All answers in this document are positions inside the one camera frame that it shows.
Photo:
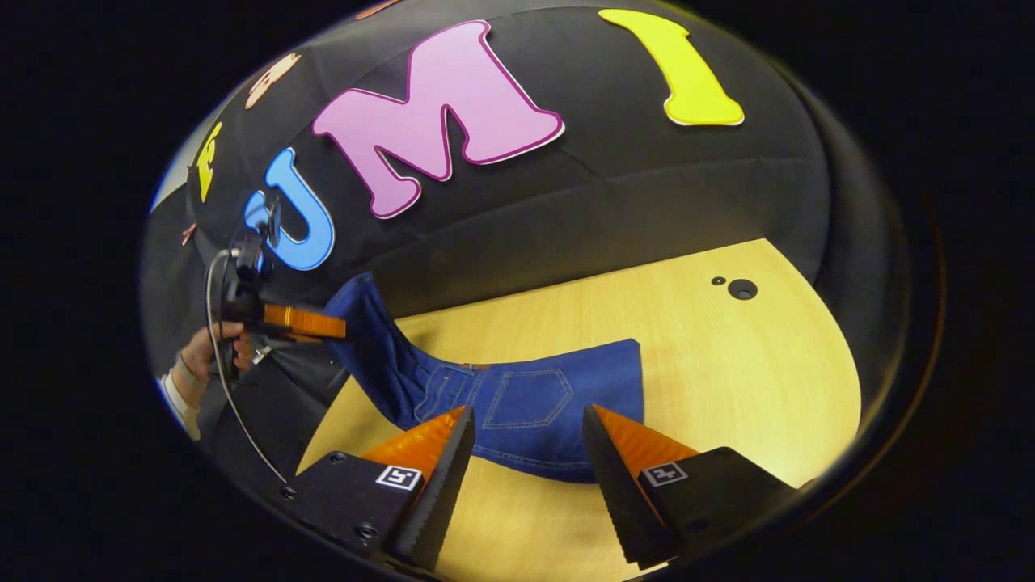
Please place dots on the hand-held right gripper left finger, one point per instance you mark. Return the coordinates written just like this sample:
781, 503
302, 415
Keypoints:
441, 493

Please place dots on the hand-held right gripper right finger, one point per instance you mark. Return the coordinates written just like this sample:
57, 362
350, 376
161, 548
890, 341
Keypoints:
618, 493

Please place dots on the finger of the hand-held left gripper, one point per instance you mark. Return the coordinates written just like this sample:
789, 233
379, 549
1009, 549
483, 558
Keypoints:
307, 322

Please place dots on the blue denim jeans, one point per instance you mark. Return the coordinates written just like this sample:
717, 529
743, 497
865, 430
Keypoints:
525, 404

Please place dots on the white cloth clip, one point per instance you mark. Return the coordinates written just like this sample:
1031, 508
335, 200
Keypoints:
260, 354

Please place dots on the brown cloth clip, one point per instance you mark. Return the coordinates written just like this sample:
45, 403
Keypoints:
187, 234

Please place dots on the large black table grommet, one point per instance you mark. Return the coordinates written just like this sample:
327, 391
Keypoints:
742, 288

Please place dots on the black backdrop cloth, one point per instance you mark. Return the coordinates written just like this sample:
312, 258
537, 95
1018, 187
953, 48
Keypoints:
614, 202

